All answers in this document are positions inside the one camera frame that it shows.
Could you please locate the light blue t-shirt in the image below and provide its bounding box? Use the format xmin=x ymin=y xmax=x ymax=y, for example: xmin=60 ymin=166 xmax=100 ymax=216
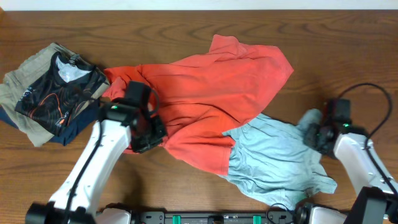
xmin=224 ymin=109 xmax=337 ymax=210

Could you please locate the red t-shirt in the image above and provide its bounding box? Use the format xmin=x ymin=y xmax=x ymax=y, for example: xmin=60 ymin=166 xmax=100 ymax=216
xmin=104 ymin=35 xmax=293 ymax=175

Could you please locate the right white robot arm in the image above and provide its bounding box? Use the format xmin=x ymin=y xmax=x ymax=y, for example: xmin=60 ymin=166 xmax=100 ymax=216
xmin=295 ymin=123 xmax=397 ymax=224

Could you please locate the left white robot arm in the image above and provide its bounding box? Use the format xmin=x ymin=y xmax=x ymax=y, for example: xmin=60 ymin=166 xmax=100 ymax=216
xmin=25 ymin=98 xmax=166 ymax=224

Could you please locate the navy folded garment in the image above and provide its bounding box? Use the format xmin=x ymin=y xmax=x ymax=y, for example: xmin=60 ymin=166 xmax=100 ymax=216
xmin=1 ymin=95 xmax=100 ymax=147

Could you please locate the black orange patterned shirt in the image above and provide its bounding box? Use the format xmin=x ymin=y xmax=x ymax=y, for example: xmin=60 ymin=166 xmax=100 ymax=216
xmin=14 ymin=52 xmax=106 ymax=136

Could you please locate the khaki folded garment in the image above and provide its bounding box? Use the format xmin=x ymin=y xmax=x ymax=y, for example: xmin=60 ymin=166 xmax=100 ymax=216
xmin=0 ymin=42 xmax=111 ymax=147

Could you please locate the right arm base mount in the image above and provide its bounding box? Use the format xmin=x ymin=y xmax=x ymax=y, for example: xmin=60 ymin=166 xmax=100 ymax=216
xmin=294 ymin=203 xmax=347 ymax=224

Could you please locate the small black base cable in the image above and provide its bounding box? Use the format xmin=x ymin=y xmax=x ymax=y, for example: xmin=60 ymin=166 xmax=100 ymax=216
xmin=266 ymin=202 xmax=292 ymax=224

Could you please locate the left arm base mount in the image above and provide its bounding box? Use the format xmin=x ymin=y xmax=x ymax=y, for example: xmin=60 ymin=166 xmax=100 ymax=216
xmin=95 ymin=203 xmax=140 ymax=224

